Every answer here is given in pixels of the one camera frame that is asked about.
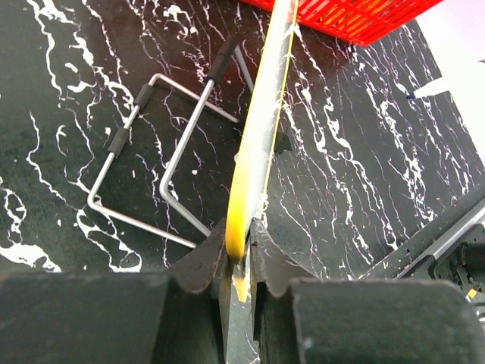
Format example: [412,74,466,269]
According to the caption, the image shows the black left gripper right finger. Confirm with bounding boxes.
[249,219,484,363]

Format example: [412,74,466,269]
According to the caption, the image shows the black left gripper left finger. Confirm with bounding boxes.
[1,222,230,363]

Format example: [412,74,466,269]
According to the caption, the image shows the white board yellow frame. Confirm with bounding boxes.
[225,0,300,304]

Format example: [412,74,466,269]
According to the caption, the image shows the white marker blue cap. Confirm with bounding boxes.
[406,77,452,100]

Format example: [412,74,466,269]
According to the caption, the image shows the red plastic shopping basket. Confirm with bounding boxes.
[247,0,440,46]

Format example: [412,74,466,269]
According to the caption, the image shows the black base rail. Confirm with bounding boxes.
[359,181,484,323]

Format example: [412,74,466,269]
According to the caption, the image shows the metal wire board stand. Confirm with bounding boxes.
[86,36,255,249]

